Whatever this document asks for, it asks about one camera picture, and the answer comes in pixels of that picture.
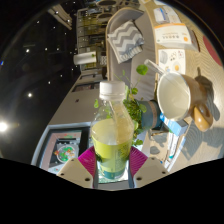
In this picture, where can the white round column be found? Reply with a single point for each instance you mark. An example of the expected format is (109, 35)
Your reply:
(85, 58)

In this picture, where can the ceiling spot lights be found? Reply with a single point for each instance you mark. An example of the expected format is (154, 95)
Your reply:
(30, 95)

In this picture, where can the grey white chevron cushion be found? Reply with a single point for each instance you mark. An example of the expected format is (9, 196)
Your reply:
(125, 41)

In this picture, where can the brown ceramic mug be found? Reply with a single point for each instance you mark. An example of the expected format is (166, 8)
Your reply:
(196, 90)

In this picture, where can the leaflet with food pictures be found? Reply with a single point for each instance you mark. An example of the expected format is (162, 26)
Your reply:
(171, 60)

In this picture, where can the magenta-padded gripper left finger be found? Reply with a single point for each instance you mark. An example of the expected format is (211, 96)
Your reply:
(76, 173)

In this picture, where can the backlit wooden shelf unit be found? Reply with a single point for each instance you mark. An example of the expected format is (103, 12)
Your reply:
(91, 30)

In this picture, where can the small light blue box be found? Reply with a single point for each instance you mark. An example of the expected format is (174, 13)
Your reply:
(173, 125)

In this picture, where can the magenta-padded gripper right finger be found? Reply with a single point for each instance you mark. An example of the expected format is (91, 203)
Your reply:
(150, 171)

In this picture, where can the white box with orange print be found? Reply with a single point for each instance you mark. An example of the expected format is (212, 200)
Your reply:
(173, 36)

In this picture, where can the brown card with grey shapes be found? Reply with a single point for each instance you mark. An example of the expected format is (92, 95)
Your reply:
(156, 150)

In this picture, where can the grey curved sofa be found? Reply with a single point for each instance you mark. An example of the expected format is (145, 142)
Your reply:
(146, 56)

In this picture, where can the window with festive stickers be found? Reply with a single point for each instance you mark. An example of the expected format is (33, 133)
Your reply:
(63, 150)

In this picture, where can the clear green-label drink bottle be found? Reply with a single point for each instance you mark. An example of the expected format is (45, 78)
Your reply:
(111, 146)

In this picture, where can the clear vase with leaf sprig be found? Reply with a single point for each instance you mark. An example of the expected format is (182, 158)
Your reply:
(155, 67)

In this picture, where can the green potted plant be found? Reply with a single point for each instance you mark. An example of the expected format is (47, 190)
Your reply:
(151, 115)

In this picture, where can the white packet with blue stripe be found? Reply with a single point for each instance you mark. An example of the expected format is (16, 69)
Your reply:
(160, 15)

